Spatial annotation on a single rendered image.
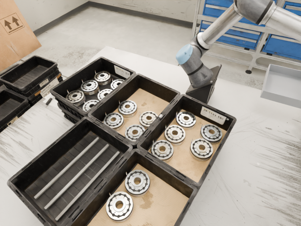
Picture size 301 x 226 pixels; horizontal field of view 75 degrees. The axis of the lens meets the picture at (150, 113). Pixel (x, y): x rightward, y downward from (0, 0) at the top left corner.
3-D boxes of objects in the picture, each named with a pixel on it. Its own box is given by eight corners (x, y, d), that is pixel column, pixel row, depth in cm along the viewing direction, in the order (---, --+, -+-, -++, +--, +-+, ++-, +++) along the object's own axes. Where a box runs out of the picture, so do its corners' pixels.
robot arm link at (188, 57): (182, 76, 122) (169, 58, 118) (191, 64, 129) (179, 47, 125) (197, 70, 113) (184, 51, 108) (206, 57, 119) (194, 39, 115)
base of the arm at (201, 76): (196, 77, 134) (188, 66, 130) (216, 68, 123) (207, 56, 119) (189, 90, 125) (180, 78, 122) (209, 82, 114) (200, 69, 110)
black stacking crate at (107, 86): (104, 71, 135) (101, 56, 126) (138, 87, 123) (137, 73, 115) (56, 105, 114) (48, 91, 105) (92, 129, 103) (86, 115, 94)
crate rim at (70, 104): (101, 58, 128) (101, 55, 126) (137, 75, 116) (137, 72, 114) (49, 93, 107) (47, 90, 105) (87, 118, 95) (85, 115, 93)
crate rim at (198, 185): (181, 96, 104) (182, 92, 103) (236, 121, 93) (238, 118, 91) (135, 149, 84) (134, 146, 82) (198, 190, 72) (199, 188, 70)
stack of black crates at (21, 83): (53, 89, 222) (34, 54, 187) (73, 97, 213) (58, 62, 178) (23, 113, 199) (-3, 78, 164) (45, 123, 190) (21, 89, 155)
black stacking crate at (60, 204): (92, 130, 102) (86, 116, 94) (135, 160, 91) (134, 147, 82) (21, 193, 81) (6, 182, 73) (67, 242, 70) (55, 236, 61)
